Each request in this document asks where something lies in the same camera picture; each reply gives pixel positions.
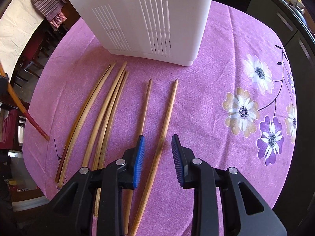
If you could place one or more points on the white dotted cloth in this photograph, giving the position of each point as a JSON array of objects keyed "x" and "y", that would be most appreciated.
[{"x": 17, "y": 29}]

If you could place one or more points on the dark wooden chair red seat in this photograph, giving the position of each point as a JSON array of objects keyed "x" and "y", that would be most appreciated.
[
  {"x": 33, "y": 65},
  {"x": 11, "y": 127}
]

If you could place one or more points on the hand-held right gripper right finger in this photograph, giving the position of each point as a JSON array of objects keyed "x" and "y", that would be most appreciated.
[{"x": 177, "y": 162}]

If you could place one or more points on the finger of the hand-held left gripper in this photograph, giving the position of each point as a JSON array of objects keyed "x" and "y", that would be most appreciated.
[{"x": 3, "y": 81}]

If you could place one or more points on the red checked apron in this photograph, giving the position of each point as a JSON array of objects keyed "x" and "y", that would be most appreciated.
[{"x": 48, "y": 0}]

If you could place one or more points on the pink floral tablecloth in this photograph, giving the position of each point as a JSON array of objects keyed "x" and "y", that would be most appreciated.
[{"x": 209, "y": 103}]

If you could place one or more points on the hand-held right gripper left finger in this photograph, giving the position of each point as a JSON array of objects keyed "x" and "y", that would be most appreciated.
[{"x": 138, "y": 162}]

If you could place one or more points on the dark kitchen cabinet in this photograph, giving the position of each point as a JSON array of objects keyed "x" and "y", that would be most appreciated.
[{"x": 270, "y": 17}]

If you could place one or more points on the red-tipped wooden chopstick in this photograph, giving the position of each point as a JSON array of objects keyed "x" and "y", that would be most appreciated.
[{"x": 21, "y": 107}]

